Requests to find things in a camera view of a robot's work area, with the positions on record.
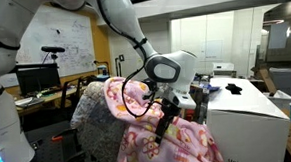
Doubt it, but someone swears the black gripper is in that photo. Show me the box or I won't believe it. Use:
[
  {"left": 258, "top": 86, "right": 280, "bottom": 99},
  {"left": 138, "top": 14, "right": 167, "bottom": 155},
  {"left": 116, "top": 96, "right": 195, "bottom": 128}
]
[{"left": 151, "top": 97, "right": 184, "bottom": 146}]

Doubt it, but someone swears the pink patterned fleece blanket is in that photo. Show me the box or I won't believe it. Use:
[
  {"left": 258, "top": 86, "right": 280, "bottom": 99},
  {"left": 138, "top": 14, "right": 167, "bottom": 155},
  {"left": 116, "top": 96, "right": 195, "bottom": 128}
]
[{"left": 102, "top": 70, "right": 225, "bottom": 162}]

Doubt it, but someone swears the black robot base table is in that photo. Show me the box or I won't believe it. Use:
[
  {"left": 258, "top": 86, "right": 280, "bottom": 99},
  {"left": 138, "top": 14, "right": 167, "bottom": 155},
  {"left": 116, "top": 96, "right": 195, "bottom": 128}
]
[{"left": 20, "top": 118, "right": 88, "bottom": 162}]

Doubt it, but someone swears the blue floral quilt blanket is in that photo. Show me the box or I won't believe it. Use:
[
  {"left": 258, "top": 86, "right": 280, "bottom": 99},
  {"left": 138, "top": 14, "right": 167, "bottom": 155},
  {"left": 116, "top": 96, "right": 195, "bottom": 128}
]
[{"left": 68, "top": 79, "right": 131, "bottom": 162}]

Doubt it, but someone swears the yellow wooden blocks box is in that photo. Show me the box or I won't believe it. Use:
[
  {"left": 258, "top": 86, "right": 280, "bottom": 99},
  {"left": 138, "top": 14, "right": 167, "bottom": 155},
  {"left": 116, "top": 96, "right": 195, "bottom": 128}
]
[{"left": 182, "top": 84, "right": 211, "bottom": 125}]

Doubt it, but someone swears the small black cloth item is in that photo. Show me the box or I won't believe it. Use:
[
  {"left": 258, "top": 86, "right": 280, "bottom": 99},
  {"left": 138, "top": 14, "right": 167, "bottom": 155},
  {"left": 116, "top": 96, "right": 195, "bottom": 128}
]
[{"left": 225, "top": 83, "right": 244, "bottom": 97}]

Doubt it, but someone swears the blue white small device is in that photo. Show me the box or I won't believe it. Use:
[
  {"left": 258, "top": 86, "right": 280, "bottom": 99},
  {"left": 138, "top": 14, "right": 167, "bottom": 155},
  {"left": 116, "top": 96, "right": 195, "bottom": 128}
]
[{"left": 93, "top": 59, "right": 111, "bottom": 78}]

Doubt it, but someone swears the large white cardboard box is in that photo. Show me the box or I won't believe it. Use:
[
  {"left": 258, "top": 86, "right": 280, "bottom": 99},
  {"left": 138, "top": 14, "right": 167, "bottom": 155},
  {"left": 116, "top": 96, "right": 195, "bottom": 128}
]
[{"left": 203, "top": 73, "right": 291, "bottom": 162}]

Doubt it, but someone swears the white printer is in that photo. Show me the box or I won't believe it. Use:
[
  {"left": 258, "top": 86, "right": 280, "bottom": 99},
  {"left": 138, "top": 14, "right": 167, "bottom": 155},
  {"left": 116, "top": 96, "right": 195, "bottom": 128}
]
[{"left": 212, "top": 61, "right": 236, "bottom": 79}]

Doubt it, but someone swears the wooden office desk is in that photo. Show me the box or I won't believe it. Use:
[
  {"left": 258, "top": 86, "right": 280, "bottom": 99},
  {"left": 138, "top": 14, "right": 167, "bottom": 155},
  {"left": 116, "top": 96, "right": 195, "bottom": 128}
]
[{"left": 14, "top": 83, "right": 88, "bottom": 117}]

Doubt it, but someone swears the brown cardboard sheet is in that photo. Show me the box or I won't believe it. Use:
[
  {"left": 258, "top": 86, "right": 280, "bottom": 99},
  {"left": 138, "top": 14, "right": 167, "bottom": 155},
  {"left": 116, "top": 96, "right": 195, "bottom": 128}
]
[{"left": 250, "top": 63, "right": 278, "bottom": 96}]

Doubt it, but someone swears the white open paper box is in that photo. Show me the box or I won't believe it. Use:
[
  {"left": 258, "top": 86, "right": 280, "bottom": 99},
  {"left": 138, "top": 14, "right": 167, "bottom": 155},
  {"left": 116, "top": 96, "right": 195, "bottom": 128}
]
[{"left": 264, "top": 88, "right": 291, "bottom": 113}]

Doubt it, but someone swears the whiteboard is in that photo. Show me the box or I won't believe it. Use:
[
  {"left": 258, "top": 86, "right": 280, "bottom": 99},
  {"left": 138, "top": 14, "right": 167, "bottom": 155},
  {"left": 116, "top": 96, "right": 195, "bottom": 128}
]
[{"left": 0, "top": 2, "right": 98, "bottom": 87}]

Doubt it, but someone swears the black computer monitor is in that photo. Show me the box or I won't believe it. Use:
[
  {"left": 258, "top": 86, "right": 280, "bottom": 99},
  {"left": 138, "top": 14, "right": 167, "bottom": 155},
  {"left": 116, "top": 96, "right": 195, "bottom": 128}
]
[{"left": 14, "top": 62, "right": 62, "bottom": 97}]

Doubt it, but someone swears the grey trash bin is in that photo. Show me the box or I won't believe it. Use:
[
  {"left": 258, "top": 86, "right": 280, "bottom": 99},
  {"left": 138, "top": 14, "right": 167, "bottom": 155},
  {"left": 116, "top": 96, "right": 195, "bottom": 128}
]
[{"left": 269, "top": 66, "right": 291, "bottom": 102}]

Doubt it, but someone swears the white keyboard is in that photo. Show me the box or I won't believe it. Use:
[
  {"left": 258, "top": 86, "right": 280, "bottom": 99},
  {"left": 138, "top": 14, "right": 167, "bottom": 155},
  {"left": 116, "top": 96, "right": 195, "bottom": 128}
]
[{"left": 14, "top": 95, "right": 47, "bottom": 109}]

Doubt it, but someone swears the frosted window sheet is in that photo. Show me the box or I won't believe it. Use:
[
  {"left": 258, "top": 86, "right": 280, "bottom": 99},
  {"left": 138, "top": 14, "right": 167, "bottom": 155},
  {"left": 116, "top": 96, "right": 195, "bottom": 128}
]
[{"left": 267, "top": 21, "right": 291, "bottom": 50}]

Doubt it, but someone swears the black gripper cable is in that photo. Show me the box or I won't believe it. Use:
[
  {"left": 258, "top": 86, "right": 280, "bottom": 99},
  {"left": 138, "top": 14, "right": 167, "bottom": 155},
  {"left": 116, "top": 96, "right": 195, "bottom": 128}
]
[{"left": 119, "top": 64, "right": 165, "bottom": 120}]

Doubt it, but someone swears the white wall sign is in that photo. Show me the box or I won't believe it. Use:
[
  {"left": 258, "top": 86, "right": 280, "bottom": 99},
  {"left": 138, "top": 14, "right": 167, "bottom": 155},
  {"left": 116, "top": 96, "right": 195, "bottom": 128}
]
[{"left": 199, "top": 39, "right": 224, "bottom": 62}]

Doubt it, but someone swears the black desk chair frame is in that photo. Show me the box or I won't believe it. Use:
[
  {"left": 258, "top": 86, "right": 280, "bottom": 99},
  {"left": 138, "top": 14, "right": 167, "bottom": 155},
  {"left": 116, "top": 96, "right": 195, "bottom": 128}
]
[{"left": 58, "top": 75, "right": 88, "bottom": 120}]

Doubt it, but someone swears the orange clamp handle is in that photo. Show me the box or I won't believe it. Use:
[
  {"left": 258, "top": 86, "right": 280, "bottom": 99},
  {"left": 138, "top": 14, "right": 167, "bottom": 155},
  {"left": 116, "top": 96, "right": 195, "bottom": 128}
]
[{"left": 50, "top": 134, "right": 65, "bottom": 143}]

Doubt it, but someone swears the black stereo camera bar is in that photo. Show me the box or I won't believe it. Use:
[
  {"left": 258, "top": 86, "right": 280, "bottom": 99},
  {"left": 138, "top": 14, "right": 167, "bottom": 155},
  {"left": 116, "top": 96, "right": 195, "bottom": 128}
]
[{"left": 41, "top": 44, "right": 67, "bottom": 64}]

